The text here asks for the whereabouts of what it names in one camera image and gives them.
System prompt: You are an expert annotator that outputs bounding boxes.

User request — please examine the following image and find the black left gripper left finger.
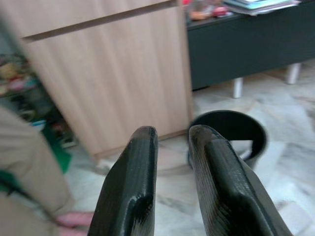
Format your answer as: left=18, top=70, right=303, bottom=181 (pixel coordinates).
left=88, top=125, right=159, bottom=236

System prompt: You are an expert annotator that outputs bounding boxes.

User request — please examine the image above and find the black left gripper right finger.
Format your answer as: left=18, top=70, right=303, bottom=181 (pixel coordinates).
left=188, top=124, right=294, bottom=236

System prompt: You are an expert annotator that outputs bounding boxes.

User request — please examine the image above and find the black round rubbish bin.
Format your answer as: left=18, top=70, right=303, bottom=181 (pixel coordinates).
left=186, top=110, right=269, bottom=171

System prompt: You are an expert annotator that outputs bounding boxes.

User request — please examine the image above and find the person in beige trousers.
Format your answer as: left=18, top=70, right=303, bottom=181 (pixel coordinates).
left=0, top=105, right=95, bottom=236

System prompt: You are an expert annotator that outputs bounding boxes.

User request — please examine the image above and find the light wooden cabinet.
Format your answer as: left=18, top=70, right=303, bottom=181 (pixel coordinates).
left=0, top=0, right=195, bottom=162

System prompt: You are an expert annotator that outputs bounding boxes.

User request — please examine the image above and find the colourful toy clutter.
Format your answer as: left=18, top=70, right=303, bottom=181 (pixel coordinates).
left=0, top=53, right=77, bottom=174

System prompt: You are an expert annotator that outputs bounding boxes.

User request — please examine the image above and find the black cabinet with white legs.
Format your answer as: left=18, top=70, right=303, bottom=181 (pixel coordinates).
left=186, top=0, right=315, bottom=99

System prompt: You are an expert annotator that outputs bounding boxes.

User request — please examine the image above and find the stack of papers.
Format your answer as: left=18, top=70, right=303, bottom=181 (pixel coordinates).
left=222, top=0, right=302, bottom=17

